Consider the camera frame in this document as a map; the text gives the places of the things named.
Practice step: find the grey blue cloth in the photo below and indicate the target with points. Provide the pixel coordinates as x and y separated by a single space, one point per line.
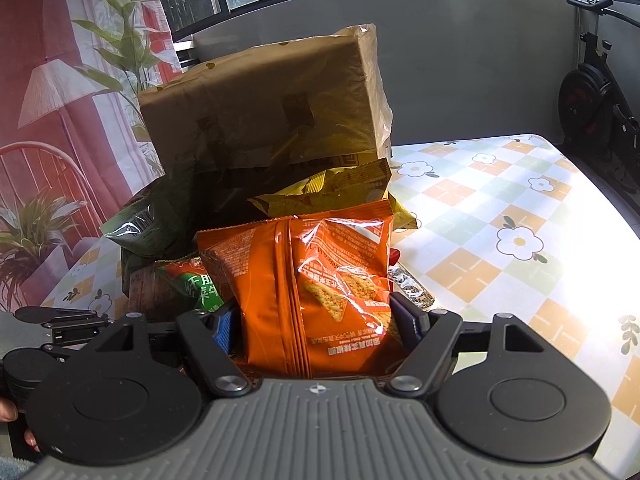
15 467

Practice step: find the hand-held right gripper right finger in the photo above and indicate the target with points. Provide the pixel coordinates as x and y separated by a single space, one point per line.
407 322

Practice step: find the small speckled packet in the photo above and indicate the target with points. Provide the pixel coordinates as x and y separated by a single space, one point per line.
412 287

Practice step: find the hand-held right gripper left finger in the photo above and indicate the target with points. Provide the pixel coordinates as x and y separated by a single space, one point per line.
225 330

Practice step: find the dark green snack packet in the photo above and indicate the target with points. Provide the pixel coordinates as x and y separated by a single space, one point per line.
145 225

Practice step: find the floral checkered tablecloth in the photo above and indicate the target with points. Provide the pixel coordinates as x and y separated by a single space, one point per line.
500 200

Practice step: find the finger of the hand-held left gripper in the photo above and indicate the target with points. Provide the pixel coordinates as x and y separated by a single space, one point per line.
75 332

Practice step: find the printed red curtain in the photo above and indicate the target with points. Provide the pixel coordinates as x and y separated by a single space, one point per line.
50 160

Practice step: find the yellow snack packet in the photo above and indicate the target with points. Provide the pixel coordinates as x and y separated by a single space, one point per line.
340 182

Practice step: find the brown taped cardboard box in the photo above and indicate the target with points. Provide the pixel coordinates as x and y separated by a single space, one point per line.
260 100

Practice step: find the person's left hand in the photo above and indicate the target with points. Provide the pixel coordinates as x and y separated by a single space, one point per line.
9 410

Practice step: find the orange snack packet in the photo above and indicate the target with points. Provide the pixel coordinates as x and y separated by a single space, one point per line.
280 285

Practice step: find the small red packet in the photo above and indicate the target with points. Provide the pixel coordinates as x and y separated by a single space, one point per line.
395 256

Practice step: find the brown snack packet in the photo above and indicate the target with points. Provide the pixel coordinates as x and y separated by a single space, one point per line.
147 292

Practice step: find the black exercise bike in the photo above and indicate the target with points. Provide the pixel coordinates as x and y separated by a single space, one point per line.
585 95

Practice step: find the red and green snack packet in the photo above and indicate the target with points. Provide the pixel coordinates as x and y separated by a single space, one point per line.
195 282

